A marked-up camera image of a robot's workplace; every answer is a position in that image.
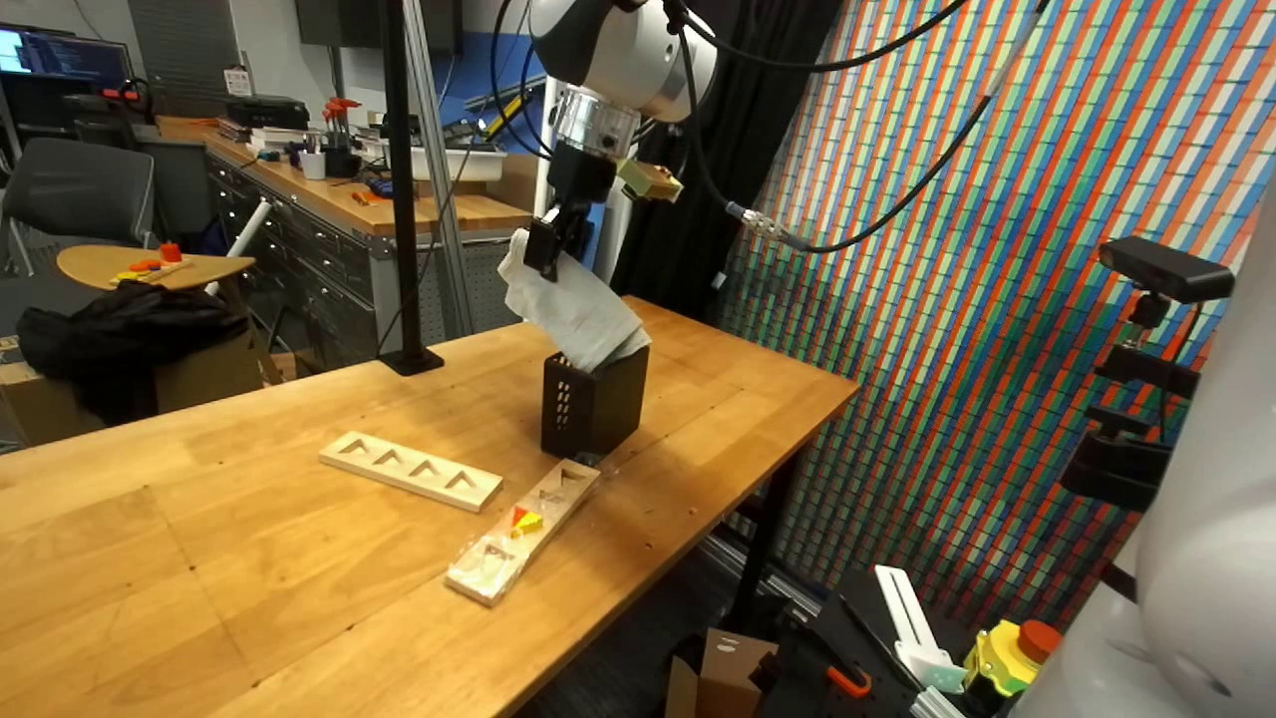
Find white cloth towel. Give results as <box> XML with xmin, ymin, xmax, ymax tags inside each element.
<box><xmin>493</xmin><ymin>227</ymin><xmax>652</xmax><ymax>374</ymax></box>

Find white plastic bin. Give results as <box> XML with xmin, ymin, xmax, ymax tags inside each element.
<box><xmin>406</xmin><ymin>141</ymin><xmax>510</xmax><ymax>187</ymax></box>

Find red black tool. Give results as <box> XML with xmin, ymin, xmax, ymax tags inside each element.
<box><xmin>313</xmin><ymin>92</ymin><xmax>368</xmax><ymax>183</ymax></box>

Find wooden top workbench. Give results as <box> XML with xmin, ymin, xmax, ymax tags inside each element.
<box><xmin>144</xmin><ymin>116</ymin><xmax>534</xmax><ymax>372</ymax></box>

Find black metal table leg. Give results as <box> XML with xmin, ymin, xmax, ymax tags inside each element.
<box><xmin>724</xmin><ymin>443</ymin><xmax>817</xmax><ymax>636</ymax></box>

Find orange handled clamp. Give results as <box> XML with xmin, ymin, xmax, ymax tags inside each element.
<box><xmin>793</xmin><ymin>622</ymin><xmax>881</xmax><ymax>706</ymax></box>

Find wooden board triangle cutouts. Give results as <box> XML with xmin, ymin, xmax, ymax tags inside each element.
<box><xmin>313</xmin><ymin>428</ymin><xmax>510</xmax><ymax>515</ymax></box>

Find black stereo camera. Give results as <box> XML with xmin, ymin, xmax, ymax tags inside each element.
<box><xmin>1096</xmin><ymin>237</ymin><xmax>1241</xmax><ymax>308</ymax></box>

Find black bag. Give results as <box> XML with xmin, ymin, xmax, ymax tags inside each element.
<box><xmin>13</xmin><ymin>278</ymin><xmax>255</xmax><ymax>429</ymax></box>

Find lit computer monitor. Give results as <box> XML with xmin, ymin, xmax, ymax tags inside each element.
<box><xmin>0</xmin><ymin>20</ymin><xmax>136</xmax><ymax>92</ymax></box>

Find orange objects on stool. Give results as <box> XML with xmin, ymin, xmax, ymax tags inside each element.
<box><xmin>118</xmin><ymin>241</ymin><xmax>190</xmax><ymax>278</ymax></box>

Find white metal rail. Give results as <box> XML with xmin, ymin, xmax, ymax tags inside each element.
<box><xmin>869</xmin><ymin>564</ymin><xmax>970</xmax><ymax>718</ymax></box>

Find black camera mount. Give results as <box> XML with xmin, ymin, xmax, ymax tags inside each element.
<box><xmin>1056</xmin><ymin>291</ymin><xmax>1208</xmax><ymax>515</ymax></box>

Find black stand pole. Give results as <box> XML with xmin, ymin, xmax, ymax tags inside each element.
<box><xmin>376</xmin><ymin>0</ymin><xmax>451</xmax><ymax>379</ymax></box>

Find round wooden stool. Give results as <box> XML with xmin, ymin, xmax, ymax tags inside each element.
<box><xmin>50</xmin><ymin>241</ymin><xmax>257</xmax><ymax>298</ymax></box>

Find black cable silver connector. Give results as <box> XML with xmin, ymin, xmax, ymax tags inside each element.
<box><xmin>668</xmin><ymin>0</ymin><xmax>1052</xmax><ymax>261</ymax></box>

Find brown cardboard box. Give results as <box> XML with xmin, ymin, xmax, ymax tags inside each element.
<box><xmin>154</xmin><ymin>322</ymin><xmax>301</xmax><ymax>413</ymax></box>

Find wooden board coloured pieces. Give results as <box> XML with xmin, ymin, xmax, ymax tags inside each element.
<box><xmin>443</xmin><ymin>453</ymin><xmax>607</xmax><ymax>610</ymax></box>

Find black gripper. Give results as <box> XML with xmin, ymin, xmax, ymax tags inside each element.
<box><xmin>525</xmin><ymin>141</ymin><xmax>619</xmax><ymax>277</ymax></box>

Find open cardboard box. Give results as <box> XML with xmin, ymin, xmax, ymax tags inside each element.
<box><xmin>663</xmin><ymin>625</ymin><xmax>785</xmax><ymax>718</ymax></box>

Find yellow red emergency stop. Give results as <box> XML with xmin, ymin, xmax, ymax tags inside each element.
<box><xmin>960</xmin><ymin>613</ymin><xmax>1067</xmax><ymax>706</ymax></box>

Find black case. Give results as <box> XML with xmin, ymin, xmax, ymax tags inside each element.
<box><xmin>220</xmin><ymin>92</ymin><xmax>312</xmax><ymax>134</ymax></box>

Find yellow-green wrist camera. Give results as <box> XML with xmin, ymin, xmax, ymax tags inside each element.
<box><xmin>612</xmin><ymin>154</ymin><xmax>691</xmax><ymax>207</ymax></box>

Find black perforated box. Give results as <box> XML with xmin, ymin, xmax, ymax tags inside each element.
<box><xmin>538</xmin><ymin>336</ymin><xmax>652</xmax><ymax>463</ymax></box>

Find grey aluminium pole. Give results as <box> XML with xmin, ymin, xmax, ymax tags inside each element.
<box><xmin>398</xmin><ymin>0</ymin><xmax>487</xmax><ymax>336</ymax></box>

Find dark office chair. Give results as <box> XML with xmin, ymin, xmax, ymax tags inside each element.
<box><xmin>0</xmin><ymin>134</ymin><xmax>159</xmax><ymax>285</ymax></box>

